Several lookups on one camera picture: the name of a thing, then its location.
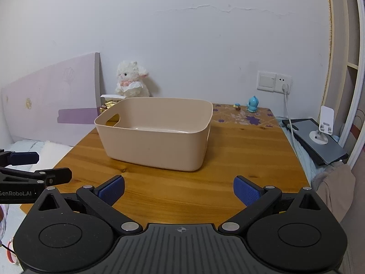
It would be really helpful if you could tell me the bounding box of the white bed pillow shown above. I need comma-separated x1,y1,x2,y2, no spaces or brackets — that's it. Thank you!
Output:
5,140,72,171

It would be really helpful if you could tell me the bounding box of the grey brown clothing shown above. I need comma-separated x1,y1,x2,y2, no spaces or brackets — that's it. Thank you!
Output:
311,161,356,223

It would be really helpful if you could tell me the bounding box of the pink white shoe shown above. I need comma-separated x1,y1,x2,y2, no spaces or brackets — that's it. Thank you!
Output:
6,239,18,264

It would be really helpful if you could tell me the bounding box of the grey laptop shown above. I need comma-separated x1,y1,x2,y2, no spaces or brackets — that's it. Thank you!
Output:
282,112,348,166

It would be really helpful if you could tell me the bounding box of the gold tissue package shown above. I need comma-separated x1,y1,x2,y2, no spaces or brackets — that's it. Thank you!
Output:
100,94,126,113

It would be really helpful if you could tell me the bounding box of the white phone stand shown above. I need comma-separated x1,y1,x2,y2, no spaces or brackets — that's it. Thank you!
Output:
309,106,334,145

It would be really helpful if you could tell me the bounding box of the white plush lamb toy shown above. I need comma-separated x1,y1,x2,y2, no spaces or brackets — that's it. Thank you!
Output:
115,61,150,98

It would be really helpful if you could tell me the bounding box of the beige plastic storage bin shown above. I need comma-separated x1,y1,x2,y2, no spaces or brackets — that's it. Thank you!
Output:
94,97,214,171

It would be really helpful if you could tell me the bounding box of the blue bird figurine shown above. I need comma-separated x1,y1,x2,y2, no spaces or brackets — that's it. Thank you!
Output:
247,96,259,113

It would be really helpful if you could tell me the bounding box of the small mushroom figurine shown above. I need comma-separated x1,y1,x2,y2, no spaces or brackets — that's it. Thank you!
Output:
233,103,241,111

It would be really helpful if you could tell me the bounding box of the white wardrobe shelf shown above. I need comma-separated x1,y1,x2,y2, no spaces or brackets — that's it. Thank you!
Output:
322,0,364,167

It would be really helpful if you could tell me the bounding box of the white charger cable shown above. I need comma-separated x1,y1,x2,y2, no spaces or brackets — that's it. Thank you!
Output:
281,83,300,160

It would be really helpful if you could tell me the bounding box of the white wall switch socket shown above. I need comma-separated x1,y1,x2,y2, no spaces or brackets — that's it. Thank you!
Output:
257,71,292,94

